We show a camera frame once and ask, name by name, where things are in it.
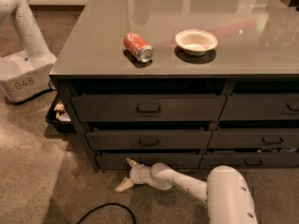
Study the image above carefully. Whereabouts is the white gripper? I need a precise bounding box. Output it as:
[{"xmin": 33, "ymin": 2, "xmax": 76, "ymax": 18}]
[{"xmin": 115, "ymin": 158, "xmax": 153, "ymax": 192}]

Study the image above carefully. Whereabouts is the drawer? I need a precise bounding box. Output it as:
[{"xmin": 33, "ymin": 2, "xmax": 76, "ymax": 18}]
[
  {"xmin": 71, "ymin": 94, "xmax": 226, "ymax": 122},
  {"xmin": 96, "ymin": 152, "xmax": 202, "ymax": 170},
  {"xmin": 208, "ymin": 128, "xmax": 299, "ymax": 149},
  {"xmin": 85, "ymin": 129, "xmax": 211, "ymax": 150},
  {"xmin": 220, "ymin": 94, "xmax": 299, "ymax": 120},
  {"xmin": 200, "ymin": 152, "xmax": 299, "ymax": 169}
]

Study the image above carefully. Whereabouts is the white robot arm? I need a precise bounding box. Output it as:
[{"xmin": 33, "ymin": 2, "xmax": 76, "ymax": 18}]
[{"xmin": 115, "ymin": 158, "xmax": 258, "ymax": 224}]

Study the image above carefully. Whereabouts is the dark grey drawer cabinet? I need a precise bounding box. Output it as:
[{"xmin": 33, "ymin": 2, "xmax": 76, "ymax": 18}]
[{"xmin": 50, "ymin": 0, "xmax": 299, "ymax": 170}]

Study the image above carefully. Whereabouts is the black bin with trash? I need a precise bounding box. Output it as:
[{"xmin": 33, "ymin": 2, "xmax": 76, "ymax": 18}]
[{"xmin": 45, "ymin": 96, "xmax": 75, "ymax": 133}]

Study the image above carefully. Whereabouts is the red soda can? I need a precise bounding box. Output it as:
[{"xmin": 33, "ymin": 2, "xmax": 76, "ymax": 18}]
[{"xmin": 123, "ymin": 33, "xmax": 153, "ymax": 63}]

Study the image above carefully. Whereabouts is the white paper bowl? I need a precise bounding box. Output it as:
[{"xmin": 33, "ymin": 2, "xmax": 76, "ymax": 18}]
[{"xmin": 175, "ymin": 29, "xmax": 218, "ymax": 56}]

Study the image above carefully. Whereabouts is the black floor cable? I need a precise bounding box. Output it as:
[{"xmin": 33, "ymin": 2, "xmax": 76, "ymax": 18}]
[{"xmin": 76, "ymin": 202, "xmax": 137, "ymax": 224}]

